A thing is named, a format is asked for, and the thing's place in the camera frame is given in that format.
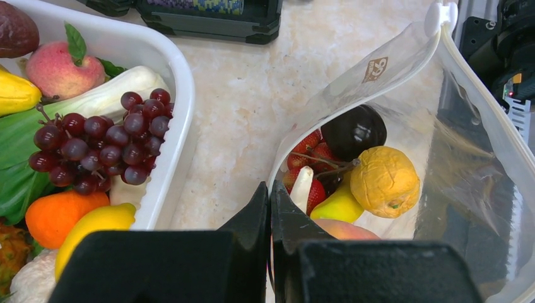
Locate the dark purple passion fruit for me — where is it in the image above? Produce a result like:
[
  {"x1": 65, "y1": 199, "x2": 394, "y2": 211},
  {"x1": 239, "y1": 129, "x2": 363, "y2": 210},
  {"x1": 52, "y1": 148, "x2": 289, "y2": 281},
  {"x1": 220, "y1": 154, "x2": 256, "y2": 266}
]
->
[{"x1": 1, "y1": 1, "x2": 40, "y2": 59}]

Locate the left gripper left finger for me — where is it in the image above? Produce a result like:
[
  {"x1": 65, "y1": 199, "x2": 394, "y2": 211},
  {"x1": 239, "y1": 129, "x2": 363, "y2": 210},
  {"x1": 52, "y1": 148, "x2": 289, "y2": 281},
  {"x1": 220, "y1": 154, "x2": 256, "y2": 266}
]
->
[{"x1": 49, "y1": 182, "x2": 270, "y2": 303}]

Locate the green leafy vegetable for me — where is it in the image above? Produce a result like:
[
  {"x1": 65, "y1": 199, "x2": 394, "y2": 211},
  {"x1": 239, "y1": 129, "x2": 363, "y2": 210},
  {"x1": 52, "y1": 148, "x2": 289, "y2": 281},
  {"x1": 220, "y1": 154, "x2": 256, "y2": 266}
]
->
[{"x1": 0, "y1": 100, "x2": 126, "y2": 227}]

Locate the pink apple with leaf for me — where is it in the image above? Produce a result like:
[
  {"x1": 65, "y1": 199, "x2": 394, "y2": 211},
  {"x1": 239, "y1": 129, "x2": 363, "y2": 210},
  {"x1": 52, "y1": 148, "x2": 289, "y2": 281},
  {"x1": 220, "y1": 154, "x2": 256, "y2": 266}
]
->
[{"x1": 26, "y1": 22, "x2": 105, "y2": 100}]

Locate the yellow lemon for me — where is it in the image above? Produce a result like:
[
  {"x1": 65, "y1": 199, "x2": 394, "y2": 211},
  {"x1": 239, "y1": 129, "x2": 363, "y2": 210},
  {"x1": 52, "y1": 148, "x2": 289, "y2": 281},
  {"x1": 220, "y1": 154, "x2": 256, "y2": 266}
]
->
[{"x1": 54, "y1": 203, "x2": 136, "y2": 282}]

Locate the white plastic fruit basket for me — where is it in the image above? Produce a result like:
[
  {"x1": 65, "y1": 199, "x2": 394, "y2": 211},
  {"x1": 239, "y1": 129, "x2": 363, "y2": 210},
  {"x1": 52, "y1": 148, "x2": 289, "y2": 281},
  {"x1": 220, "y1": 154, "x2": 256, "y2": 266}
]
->
[{"x1": 0, "y1": 0, "x2": 196, "y2": 232}]

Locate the purple grape bunch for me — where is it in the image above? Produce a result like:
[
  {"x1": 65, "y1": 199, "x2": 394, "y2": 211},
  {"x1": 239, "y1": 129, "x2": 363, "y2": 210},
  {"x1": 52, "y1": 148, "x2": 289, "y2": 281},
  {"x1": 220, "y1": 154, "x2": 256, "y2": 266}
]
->
[{"x1": 28, "y1": 88, "x2": 173, "y2": 195}]

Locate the white peeled banana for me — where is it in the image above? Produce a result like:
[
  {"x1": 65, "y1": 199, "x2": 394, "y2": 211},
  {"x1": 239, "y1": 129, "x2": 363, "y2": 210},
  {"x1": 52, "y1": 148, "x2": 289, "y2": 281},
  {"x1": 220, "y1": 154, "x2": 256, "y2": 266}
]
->
[{"x1": 290, "y1": 166, "x2": 314, "y2": 213}]

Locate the small orange tangerine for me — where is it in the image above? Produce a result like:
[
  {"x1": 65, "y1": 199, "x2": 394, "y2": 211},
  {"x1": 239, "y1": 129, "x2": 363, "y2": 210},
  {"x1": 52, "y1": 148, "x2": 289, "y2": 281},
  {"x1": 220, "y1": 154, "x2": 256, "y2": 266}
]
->
[{"x1": 25, "y1": 190, "x2": 110, "y2": 249}]

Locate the peach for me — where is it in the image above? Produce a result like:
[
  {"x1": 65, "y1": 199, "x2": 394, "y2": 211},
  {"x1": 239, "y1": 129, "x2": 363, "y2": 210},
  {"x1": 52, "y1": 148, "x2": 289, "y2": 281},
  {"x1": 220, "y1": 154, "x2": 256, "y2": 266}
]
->
[{"x1": 313, "y1": 219, "x2": 380, "y2": 241}]

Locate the yellow wrinkled fruit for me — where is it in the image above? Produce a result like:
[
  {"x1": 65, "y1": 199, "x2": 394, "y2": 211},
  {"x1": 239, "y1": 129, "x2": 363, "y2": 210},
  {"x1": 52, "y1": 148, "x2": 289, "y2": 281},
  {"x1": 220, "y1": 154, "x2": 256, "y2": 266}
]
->
[{"x1": 350, "y1": 146, "x2": 421, "y2": 218}]

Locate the dark purple plum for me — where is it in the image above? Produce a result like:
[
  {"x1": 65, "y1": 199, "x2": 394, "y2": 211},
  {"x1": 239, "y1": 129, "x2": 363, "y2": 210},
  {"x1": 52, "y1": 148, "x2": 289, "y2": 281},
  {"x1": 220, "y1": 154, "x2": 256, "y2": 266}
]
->
[{"x1": 320, "y1": 105, "x2": 387, "y2": 161}]

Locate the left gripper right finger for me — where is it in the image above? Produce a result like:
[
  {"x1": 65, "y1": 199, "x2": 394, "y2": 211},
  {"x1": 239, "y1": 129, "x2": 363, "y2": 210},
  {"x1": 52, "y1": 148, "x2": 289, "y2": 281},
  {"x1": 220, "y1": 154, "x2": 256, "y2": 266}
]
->
[{"x1": 270, "y1": 181, "x2": 483, "y2": 302}]

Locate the white cauliflower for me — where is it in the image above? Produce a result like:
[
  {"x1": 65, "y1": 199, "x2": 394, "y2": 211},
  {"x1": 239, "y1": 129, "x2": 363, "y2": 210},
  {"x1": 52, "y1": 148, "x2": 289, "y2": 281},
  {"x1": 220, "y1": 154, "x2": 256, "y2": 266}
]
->
[{"x1": 8, "y1": 249, "x2": 57, "y2": 303}]

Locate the white bok choy stalk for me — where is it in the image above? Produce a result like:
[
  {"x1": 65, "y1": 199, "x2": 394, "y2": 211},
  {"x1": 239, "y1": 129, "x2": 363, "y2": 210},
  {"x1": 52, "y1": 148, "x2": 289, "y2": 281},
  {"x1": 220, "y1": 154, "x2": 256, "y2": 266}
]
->
[{"x1": 44, "y1": 66, "x2": 169, "y2": 121}]

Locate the black poker chip case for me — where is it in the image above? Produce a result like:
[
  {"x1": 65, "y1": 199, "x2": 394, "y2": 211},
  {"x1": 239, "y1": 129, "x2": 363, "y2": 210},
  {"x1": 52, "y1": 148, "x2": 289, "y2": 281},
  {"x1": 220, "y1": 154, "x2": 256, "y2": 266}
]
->
[{"x1": 82, "y1": 1, "x2": 282, "y2": 45}]

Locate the clear zip top bag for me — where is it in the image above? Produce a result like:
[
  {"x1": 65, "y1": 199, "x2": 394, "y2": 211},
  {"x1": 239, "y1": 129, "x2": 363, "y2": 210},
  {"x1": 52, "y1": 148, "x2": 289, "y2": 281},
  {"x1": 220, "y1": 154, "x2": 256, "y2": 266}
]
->
[{"x1": 268, "y1": 1, "x2": 534, "y2": 302}]

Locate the pineapple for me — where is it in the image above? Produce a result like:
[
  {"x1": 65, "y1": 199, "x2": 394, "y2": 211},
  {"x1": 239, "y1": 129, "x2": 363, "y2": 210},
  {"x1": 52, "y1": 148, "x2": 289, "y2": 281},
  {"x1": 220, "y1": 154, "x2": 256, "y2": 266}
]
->
[{"x1": 1, "y1": 219, "x2": 33, "y2": 298}]

